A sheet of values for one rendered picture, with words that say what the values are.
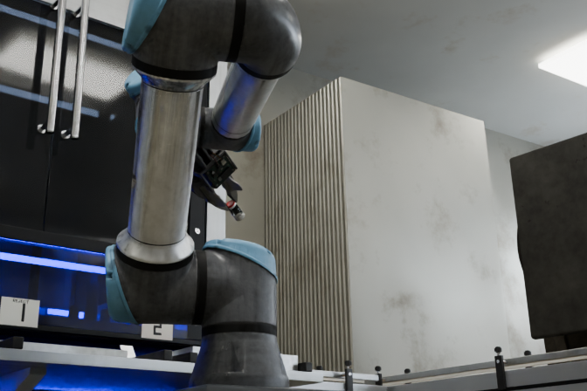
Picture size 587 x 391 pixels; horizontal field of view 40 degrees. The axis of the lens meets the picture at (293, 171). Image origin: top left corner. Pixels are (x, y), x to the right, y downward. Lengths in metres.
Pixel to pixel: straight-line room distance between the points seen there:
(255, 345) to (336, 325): 4.86
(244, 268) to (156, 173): 0.21
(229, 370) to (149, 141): 0.35
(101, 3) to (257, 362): 1.28
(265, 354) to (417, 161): 5.66
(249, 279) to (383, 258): 5.04
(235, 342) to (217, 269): 0.11
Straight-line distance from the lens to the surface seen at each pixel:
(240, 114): 1.31
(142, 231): 1.18
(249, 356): 1.20
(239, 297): 1.22
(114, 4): 2.25
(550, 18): 7.52
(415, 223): 6.58
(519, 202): 5.25
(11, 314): 1.87
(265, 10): 1.06
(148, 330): 2.01
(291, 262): 6.65
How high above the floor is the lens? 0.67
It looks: 21 degrees up
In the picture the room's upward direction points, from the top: 1 degrees counter-clockwise
